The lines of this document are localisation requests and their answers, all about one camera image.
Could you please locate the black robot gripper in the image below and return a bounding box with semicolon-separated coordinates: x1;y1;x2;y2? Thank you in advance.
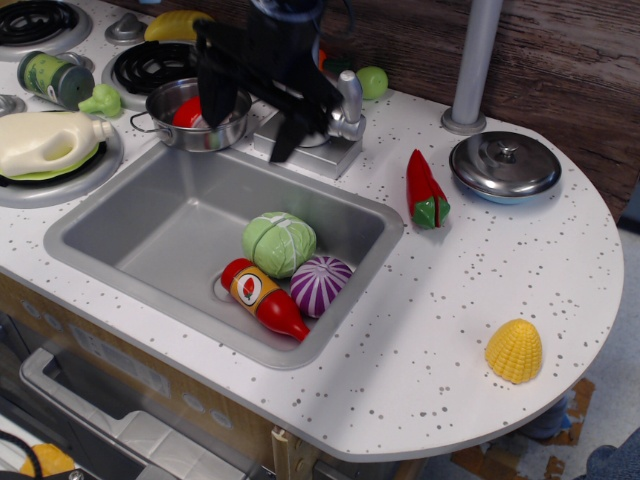
193;9;341;163

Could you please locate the red and white toy sushi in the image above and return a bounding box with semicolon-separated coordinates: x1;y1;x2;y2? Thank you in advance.
172;96;206;128

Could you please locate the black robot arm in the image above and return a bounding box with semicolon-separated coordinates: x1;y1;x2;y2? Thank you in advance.
194;1;343;163

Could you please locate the small steel pan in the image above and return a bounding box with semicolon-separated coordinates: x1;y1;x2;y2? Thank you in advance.
130;78;252;152

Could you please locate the silver toy faucet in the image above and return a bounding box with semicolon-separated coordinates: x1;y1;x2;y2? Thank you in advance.
285;67;367;179

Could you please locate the orange toy carrot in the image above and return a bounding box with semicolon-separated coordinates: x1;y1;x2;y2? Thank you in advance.
318;49;352;75

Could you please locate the yellow toy banana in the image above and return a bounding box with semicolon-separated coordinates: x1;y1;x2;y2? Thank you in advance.
144;10;214;41

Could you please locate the green toy lime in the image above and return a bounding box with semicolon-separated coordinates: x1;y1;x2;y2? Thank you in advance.
356;66;388;100

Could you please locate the black coil burner centre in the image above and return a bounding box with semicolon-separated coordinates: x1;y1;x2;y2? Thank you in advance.
101;41;197;112

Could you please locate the black coil burner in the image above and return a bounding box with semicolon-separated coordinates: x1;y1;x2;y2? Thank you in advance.
1;1;93;62
101;41;197;112

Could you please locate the green toy cabbage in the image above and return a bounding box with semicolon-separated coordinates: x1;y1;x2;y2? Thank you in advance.
242;212;317;279

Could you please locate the grey toy sink basin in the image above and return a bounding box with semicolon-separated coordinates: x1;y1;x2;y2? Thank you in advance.
44;145;403;369

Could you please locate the green toy broccoli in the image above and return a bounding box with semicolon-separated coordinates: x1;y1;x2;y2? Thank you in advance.
78;84;121;117

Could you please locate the silver stove knob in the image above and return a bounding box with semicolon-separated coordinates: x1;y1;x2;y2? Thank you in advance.
104;13;147;46

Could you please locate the purple toy onion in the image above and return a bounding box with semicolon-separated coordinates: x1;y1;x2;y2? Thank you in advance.
290;256;353;318

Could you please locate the red toy chili pepper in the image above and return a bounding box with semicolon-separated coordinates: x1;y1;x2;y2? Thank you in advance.
406;149;450;229

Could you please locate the front left stove burner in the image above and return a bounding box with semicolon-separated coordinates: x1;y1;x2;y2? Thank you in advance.
1;131;124;209

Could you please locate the red toy ketchup bottle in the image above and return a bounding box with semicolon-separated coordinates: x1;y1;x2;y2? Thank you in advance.
221;258;310;342

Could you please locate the green toy can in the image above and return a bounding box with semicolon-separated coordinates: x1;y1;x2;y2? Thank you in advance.
17;51;95;111

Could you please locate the grey vertical pole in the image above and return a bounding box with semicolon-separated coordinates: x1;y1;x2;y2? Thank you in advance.
441;0;503;135

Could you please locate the black coil burner top left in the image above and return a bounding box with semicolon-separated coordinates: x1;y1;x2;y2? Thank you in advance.
1;1;93;62

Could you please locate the cream toy detergent bottle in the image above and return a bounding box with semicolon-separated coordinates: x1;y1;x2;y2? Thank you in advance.
1;112;115;176

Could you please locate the steel pot lid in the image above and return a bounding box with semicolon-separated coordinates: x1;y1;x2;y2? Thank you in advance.
449;131;562;193

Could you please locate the light blue plate under lid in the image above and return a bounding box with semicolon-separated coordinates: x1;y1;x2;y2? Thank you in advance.
455;177;558;205

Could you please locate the yellow toy corn piece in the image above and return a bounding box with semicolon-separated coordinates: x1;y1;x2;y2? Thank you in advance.
485;319;542;384

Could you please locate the yellow object bottom left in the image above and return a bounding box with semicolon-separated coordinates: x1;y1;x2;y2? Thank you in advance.
32;444;76;477

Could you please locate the grey oven door handle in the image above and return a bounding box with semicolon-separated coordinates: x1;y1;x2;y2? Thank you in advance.
20;348;274;479

